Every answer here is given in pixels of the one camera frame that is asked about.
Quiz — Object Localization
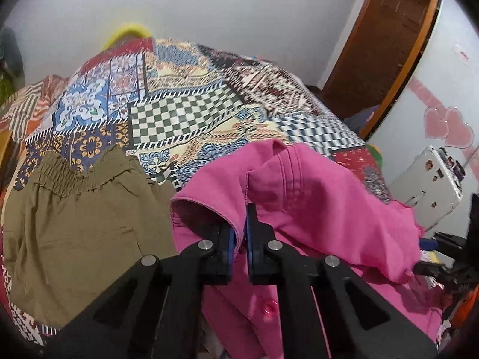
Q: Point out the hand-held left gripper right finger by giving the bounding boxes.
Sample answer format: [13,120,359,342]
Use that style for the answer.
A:
[244,202,439,359]

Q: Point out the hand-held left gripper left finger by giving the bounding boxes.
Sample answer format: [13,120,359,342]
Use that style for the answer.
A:
[45,222,238,359]

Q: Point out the pink pants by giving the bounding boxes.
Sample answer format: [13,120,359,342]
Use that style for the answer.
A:
[169,138,450,359]

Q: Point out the olive green pants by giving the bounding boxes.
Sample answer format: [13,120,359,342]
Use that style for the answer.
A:
[2,145,180,330]

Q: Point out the patchwork printed bedsheet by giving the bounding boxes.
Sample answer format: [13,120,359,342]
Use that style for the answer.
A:
[0,37,393,348]

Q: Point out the multicoloured fleece blanket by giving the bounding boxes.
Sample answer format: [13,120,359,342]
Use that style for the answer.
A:
[366,143,385,167]

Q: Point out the blue cloth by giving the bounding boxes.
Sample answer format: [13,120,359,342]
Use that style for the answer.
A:
[343,105,379,136]

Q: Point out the black clutter beside bed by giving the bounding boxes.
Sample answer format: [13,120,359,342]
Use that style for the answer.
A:
[413,192,479,307]

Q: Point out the yellow pillow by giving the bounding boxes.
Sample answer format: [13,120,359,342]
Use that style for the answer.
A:
[102,22,152,51]

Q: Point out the striped orange cloth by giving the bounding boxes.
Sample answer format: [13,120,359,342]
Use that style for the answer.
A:
[0,75,70,143]

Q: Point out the brown wooden door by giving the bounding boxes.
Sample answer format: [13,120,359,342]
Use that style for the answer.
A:
[320,0,446,139]

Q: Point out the pink heart wall sticker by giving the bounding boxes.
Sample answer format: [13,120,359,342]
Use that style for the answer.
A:
[407,77,476,149]

